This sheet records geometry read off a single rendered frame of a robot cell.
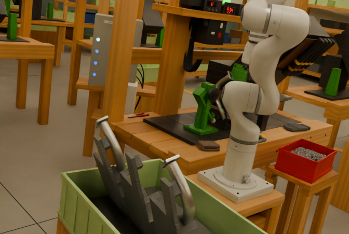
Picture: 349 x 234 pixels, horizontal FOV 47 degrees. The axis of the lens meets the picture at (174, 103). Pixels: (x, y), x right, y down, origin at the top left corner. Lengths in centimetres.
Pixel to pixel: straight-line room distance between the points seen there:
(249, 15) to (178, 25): 108
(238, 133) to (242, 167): 15
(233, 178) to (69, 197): 68
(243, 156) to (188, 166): 28
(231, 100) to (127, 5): 82
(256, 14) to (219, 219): 68
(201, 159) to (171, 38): 84
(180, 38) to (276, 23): 114
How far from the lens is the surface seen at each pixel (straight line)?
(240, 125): 162
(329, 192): 242
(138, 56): 234
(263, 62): 145
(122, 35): 213
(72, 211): 139
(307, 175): 216
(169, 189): 99
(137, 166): 113
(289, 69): 245
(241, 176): 171
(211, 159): 192
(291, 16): 136
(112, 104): 220
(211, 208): 142
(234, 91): 159
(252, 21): 135
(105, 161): 128
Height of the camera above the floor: 158
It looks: 14 degrees down
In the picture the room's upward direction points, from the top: 9 degrees clockwise
